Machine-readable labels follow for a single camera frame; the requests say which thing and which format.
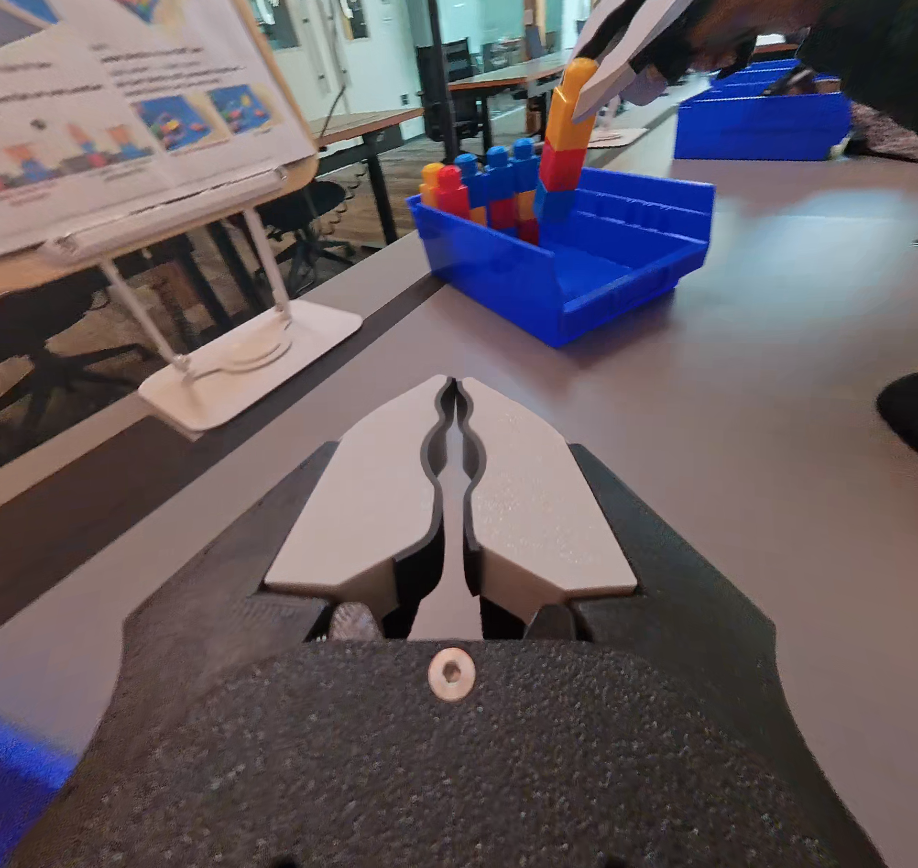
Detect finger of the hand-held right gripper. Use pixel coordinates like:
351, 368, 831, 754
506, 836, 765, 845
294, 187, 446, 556
567, 0, 673, 60
571, 0, 694, 123

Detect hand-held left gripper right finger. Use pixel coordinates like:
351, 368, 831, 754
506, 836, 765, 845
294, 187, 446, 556
456, 376, 639, 623

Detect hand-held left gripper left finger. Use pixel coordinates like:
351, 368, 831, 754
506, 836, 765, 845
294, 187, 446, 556
264, 374, 458, 637

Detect yellow mega block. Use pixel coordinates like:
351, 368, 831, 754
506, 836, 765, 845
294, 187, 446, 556
546, 57, 600, 154

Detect red mega block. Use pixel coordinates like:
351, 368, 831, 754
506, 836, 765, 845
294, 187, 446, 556
538, 143, 589, 193

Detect blue mega block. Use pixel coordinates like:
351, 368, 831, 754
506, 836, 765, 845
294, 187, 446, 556
533, 183, 578, 246

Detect row of mega block towers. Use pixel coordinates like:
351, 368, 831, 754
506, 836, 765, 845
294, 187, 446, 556
419, 140, 542, 245

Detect blue plastic bin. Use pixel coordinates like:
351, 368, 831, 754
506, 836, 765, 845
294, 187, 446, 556
0, 721, 78, 862
406, 167, 716, 349
674, 91, 852, 162
710, 57, 840, 99

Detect wooden-edged desk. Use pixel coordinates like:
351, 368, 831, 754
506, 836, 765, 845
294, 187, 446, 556
308, 108, 426, 246
448, 50, 575, 137

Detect black office chair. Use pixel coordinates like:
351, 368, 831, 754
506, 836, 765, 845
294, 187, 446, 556
0, 273, 155, 453
258, 181, 356, 297
416, 37, 483, 143

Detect patterned brown scarf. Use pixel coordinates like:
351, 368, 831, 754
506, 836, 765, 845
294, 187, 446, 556
848, 100, 918, 162

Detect black textured pad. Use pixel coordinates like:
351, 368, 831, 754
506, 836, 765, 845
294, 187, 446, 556
876, 373, 918, 453

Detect printed instruction sheet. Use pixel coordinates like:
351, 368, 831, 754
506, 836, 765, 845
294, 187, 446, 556
0, 0, 317, 255

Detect black post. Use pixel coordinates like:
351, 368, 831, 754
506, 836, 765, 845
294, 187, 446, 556
422, 0, 461, 160

